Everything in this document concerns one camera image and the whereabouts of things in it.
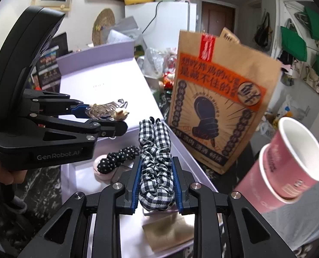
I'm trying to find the clear hair claw clip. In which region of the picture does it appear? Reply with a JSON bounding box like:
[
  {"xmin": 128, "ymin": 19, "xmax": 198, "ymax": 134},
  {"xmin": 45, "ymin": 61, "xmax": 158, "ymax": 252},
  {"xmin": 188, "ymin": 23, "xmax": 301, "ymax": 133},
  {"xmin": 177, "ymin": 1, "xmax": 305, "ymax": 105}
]
[{"xmin": 84, "ymin": 98, "xmax": 129, "ymax": 121}]

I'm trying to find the black polka dot scrunchie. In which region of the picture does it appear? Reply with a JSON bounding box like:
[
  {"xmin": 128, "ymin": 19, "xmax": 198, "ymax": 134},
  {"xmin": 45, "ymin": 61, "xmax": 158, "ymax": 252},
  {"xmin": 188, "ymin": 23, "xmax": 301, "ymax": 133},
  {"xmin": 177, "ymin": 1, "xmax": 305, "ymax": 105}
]
[{"xmin": 98, "ymin": 145, "xmax": 140, "ymax": 174}]

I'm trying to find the black white gingham scrunchie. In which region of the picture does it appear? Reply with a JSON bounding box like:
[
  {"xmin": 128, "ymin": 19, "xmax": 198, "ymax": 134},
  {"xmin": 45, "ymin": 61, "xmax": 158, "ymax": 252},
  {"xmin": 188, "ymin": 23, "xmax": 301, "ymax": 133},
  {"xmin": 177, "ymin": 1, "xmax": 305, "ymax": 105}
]
[{"xmin": 136, "ymin": 117, "xmax": 176, "ymax": 211}]

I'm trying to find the green tote bag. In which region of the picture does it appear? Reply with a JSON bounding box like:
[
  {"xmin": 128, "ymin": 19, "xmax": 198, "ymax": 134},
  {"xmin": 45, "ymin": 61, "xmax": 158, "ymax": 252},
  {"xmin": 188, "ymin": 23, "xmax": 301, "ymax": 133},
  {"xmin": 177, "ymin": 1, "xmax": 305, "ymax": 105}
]
[{"xmin": 280, "ymin": 26, "xmax": 308, "ymax": 61}]

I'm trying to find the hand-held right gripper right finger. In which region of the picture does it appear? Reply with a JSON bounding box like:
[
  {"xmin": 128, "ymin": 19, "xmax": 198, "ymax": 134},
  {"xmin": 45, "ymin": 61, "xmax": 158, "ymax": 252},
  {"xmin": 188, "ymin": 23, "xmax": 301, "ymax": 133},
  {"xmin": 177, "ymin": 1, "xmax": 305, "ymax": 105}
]
[{"xmin": 171, "ymin": 156, "xmax": 297, "ymax": 258}]

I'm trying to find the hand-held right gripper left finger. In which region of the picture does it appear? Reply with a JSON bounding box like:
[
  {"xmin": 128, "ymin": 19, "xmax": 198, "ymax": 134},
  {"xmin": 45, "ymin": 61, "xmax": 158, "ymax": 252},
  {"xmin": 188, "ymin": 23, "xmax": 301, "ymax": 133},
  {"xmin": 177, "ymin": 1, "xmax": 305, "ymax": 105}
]
[{"xmin": 17, "ymin": 156, "xmax": 143, "ymax": 258}]

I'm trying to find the grey plastic pouch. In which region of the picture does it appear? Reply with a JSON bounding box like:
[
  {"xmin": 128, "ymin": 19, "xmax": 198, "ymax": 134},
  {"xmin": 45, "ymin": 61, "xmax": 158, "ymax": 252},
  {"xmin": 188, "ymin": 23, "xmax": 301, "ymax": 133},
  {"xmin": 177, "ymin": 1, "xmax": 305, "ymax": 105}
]
[{"xmin": 107, "ymin": 16, "xmax": 144, "ymax": 43}]

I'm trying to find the pink round compact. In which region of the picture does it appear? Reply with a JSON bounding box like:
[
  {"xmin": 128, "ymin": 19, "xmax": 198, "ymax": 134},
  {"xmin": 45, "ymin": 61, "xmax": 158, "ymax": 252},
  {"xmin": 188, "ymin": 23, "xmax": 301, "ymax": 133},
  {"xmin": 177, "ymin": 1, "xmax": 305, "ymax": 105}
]
[{"xmin": 93, "ymin": 154, "xmax": 117, "ymax": 180}]

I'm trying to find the brown wooden door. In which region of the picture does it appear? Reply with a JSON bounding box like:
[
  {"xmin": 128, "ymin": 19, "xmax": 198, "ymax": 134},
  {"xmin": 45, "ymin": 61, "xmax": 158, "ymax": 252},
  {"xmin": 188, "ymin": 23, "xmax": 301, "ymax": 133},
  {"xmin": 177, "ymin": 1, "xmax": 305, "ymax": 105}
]
[{"xmin": 201, "ymin": 1, "xmax": 235, "ymax": 37}]

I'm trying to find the lavender gift box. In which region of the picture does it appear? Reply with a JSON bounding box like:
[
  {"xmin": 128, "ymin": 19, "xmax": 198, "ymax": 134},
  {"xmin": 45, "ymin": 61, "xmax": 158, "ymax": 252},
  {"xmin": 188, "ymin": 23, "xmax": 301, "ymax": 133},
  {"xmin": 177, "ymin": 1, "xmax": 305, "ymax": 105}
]
[{"xmin": 56, "ymin": 40, "xmax": 218, "ymax": 256}]

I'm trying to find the person's left hand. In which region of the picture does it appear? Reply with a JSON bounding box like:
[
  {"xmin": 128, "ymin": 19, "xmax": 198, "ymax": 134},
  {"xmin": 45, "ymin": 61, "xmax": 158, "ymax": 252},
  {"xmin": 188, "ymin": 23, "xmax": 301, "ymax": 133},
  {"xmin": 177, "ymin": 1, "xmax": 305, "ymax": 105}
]
[{"xmin": 3, "ymin": 168, "xmax": 27, "ymax": 187}]

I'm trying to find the pink panda paper cup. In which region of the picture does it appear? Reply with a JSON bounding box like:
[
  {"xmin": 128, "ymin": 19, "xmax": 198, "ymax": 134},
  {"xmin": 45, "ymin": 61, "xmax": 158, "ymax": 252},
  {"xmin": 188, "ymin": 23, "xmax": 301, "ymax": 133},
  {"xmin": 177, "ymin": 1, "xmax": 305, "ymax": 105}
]
[{"xmin": 234, "ymin": 144, "xmax": 301, "ymax": 215}]

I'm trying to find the pale leaf patterned cloth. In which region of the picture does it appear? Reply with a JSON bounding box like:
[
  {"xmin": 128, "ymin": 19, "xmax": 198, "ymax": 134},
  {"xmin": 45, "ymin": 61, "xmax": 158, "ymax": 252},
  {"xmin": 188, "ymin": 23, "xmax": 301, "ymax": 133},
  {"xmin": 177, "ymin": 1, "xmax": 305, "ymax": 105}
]
[{"xmin": 256, "ymin": 129, "xmax": 319, "ymax": 258}]

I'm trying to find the black power cable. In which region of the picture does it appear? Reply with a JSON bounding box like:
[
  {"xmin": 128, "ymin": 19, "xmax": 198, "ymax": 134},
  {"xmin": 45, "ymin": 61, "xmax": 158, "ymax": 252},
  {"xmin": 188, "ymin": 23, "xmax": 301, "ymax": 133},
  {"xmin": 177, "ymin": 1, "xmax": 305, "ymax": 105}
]
[{"xmin": 143, "ymin": 1, "xmax": 163, "ymax": 33}]

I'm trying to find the cream tote bag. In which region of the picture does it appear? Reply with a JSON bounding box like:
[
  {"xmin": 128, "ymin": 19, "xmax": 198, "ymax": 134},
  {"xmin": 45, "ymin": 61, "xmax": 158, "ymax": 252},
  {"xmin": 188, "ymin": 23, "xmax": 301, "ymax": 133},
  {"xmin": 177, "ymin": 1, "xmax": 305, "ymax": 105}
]
[{"xmin": 291, "ymin": 59, "xmax": 311, "ymax": 80}]

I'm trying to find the white plastic bag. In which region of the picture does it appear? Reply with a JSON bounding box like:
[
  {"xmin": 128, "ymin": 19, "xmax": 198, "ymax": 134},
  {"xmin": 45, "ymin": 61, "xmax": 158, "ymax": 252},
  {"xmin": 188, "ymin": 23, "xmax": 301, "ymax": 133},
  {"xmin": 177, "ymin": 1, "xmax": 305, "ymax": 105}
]
[{"xmin": 278, "ymin": 95, "xmax": 295, "ymax": 120}]

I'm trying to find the printed brown paper bag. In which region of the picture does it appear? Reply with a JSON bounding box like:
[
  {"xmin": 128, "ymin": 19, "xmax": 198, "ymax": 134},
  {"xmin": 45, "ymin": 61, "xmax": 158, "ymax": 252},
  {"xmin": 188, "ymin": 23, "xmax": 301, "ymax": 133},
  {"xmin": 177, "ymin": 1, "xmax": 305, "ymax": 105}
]
[{"xmin": 167, "ymin": 27, "xmax": 282, "ymax": 175}]

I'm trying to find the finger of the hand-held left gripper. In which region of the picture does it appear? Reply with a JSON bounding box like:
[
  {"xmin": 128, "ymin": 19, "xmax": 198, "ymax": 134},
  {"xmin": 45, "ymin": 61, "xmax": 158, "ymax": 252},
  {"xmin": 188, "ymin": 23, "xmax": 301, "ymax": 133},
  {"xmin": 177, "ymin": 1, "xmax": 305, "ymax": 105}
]
[
  {"xmin": 26, "ymin": 112, "xmax": 129, "ymax": 141},
  {"xmin": 22, "ymin": 89, "xmax": 93, "ymax": 119}
]

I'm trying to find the gold box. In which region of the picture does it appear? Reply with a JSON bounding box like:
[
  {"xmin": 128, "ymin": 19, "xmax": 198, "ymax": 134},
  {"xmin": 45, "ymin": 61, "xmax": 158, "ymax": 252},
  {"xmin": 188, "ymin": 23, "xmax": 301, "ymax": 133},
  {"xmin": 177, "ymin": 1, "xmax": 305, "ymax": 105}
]
[{"xmin": 142, "ymin": 215, "xmax": 195, "ymax": 253}]

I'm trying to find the woven straw fan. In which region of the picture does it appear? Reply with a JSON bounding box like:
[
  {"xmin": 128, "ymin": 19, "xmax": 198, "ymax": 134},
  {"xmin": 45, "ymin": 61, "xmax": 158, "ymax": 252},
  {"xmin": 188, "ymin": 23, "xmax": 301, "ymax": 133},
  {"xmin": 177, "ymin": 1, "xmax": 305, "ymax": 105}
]
[{"xmin": 92, "ymin": 8, "xmax": 116, "ymax": 46}]

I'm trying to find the black printed pouch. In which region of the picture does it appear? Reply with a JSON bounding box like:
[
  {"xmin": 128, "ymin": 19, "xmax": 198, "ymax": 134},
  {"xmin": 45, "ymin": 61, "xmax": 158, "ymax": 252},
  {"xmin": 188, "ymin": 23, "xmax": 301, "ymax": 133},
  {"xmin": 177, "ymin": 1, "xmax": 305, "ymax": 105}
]
[{"xmin": 32, "ymin": 32, "xmax": 69, "ymax": 90}]

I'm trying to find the pink black bag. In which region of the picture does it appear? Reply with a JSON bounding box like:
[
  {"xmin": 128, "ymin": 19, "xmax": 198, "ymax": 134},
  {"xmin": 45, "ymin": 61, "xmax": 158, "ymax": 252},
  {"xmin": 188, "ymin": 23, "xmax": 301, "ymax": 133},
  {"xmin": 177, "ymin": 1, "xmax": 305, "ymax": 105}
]
[{"xmin": 278, "ymin": 50, "xmax": 294, "ymax": 70}]

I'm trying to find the clear plastic bag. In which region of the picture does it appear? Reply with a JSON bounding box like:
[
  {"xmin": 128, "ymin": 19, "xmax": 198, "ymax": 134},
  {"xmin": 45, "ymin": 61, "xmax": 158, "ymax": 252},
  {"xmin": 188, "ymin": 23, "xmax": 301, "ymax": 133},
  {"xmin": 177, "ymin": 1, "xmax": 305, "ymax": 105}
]
[{"xmin": 143, "ymin": 47, "xmax": 165, "ymax": 77}]

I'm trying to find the black hanging bag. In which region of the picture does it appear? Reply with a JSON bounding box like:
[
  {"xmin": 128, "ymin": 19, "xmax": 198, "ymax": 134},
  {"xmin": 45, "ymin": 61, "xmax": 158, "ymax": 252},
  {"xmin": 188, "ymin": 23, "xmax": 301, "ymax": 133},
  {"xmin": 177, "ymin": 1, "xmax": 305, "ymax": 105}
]
[{"xmin": 254, "ymin": 12, "xmax": 271, "ymax": 50}]

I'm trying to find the white refrigerator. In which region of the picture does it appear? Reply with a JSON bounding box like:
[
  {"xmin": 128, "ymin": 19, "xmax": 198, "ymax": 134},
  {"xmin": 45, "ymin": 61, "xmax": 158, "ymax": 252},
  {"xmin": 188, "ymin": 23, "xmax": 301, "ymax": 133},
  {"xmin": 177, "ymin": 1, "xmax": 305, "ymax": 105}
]
[{"xmin": 124, "ymin": 1, "xmax": 198, "ymax": 49}]

